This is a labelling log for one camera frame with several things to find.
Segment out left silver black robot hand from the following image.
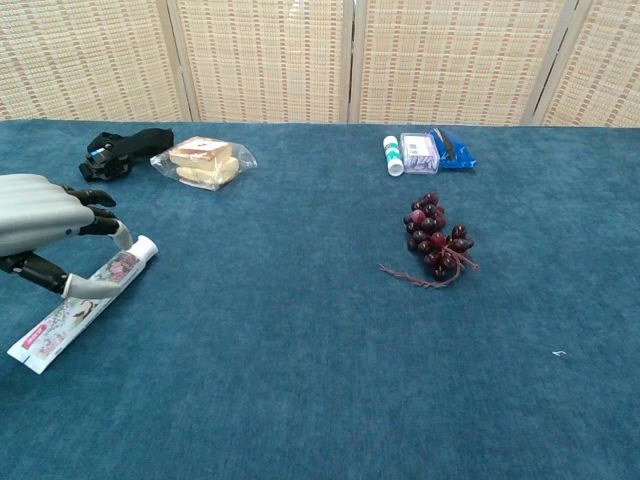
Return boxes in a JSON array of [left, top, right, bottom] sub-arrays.
[[0, 173, 135, 301]]

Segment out white floral toothpaste tube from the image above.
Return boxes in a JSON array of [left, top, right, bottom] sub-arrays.
[[6, 234, 159, 376]]

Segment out bagged bread slices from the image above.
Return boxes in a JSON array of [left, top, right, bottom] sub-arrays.
[[149, 135, 259, 192]]

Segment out woven folding screen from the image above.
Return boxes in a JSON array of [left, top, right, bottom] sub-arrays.
[[0, 0, 640, 128]]

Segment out blue felt table cover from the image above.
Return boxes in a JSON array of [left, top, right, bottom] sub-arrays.
[[0, 119, 640, 480]]

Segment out small white green bottle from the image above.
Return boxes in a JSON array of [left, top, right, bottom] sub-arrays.
[[382, 135, 405, 177]]

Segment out clear box with purple contents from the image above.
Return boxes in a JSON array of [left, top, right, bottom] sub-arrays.
[[399, 132, 441, 175]]

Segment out dark red grape bunch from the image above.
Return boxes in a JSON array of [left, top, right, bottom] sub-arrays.
[[377, 192, 481, 290]]

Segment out blue plastic packet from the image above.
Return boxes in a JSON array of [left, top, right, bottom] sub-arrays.
[[430, 127, 478, 172]]

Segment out black strap brace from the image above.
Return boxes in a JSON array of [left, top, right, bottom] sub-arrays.
[[77, 127, 175, 183]]

